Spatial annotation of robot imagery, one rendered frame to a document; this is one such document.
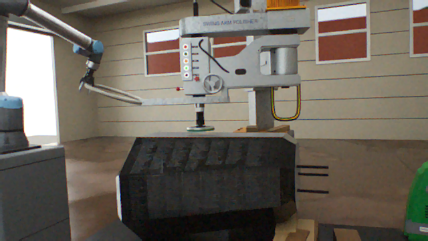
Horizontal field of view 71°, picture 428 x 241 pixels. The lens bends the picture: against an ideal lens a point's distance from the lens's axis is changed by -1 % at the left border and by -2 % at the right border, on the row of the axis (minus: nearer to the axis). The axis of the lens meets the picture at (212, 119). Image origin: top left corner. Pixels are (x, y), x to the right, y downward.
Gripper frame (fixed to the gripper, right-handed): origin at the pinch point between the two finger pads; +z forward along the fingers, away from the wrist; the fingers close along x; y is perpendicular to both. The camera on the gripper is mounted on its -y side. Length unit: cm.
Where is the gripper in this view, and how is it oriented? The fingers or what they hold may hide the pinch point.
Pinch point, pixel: (83, 92)
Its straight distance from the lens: 252.9
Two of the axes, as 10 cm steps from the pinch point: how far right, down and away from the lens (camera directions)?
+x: 8.5, 2.6, 4.5
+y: 4.0, 2.3, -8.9
